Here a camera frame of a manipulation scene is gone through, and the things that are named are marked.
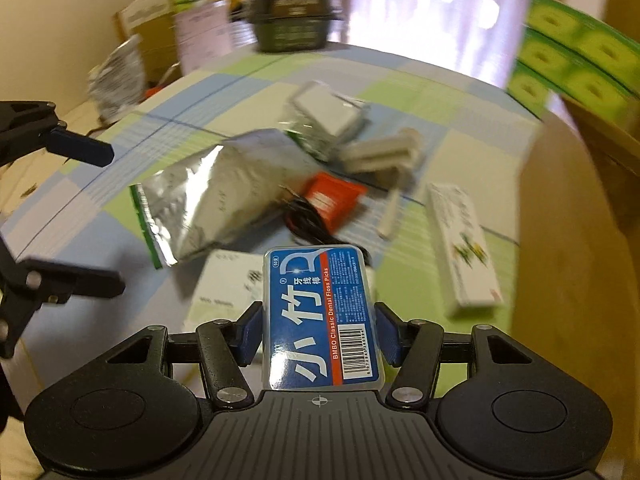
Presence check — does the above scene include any black audio cable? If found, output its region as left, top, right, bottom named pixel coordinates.
left=278, top=185, right=371, bottom=266

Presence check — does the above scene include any pink paper sheet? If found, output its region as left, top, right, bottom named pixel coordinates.
left=175, top=0, right=232, bottom=76

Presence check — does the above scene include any white long toothpaste box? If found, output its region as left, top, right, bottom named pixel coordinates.
left=426, top=183, right=503, bottom=318

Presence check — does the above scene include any checkered tablecloth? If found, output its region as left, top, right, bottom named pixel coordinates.
left=2, top=44, right=537, bottom=406

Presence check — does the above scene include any green tissue pack stack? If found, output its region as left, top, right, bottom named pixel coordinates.
left=506, top=0, right=639, bottom=129

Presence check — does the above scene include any blue dental floss picks box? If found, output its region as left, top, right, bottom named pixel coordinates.
left=262, top=245, right=384, bottom=391

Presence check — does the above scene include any silver foil bag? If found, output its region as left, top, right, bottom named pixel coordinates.
left=130, top=129, right=321, bottom=269

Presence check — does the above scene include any dark green instant noodle bowl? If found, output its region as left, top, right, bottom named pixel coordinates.
left=247, top=0, right=343, bottom=53

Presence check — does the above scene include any crumpled silver bag on chair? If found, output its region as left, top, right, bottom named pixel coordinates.
left=88, top=35, right=146, bottom=124

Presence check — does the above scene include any brown cardboard box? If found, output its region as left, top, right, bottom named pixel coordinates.
left=511, top=96, right=639, bottom=479

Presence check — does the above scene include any small cardboard box background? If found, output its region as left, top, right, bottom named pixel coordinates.
left=113, top=0, right=178, bottom=84

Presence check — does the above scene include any white square device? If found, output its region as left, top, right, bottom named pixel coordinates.
left=290, top=80, right=369, bottom=141

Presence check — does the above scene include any red sachet packet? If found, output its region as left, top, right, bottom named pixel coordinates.
left=304, top=172, right=368, bottom=234

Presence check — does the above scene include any white card box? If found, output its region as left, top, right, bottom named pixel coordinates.
left=183, top=249, right=264, bottom=332

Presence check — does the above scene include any green box in plastic wrap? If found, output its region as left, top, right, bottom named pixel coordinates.
left=279, top=100, right=370, bottom=162

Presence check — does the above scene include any white shoehorn scoop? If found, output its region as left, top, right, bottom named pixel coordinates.
left=376, top=178, right=406, bottom=240

